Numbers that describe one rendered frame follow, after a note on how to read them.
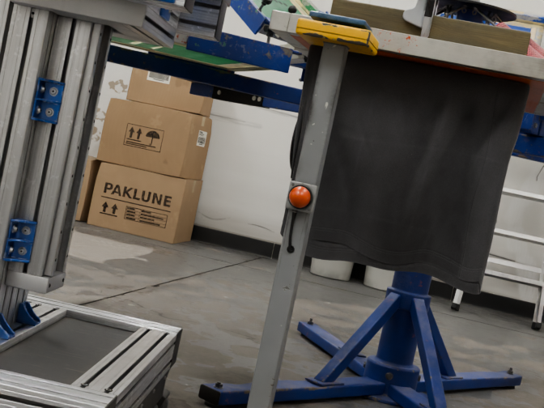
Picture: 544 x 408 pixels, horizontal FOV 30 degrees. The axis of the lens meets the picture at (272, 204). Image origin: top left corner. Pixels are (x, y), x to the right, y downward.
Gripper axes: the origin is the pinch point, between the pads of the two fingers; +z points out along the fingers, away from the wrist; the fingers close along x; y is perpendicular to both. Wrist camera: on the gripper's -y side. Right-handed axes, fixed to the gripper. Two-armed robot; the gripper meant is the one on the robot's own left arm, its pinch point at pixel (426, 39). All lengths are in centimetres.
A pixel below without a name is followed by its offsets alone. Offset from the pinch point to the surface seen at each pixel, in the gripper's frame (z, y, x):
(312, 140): 25.5, 12.9, 33.0
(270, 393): 71, 11, 33
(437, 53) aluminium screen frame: 4.3, -3.9, 13.8
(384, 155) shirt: 25.0, 3.1, 4.2
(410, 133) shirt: 19.7, -1.1, 3.9
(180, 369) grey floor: 100, 62, -91
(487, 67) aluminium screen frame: 5.2, -13.7, 13.8
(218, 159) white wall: 40, 165, -459
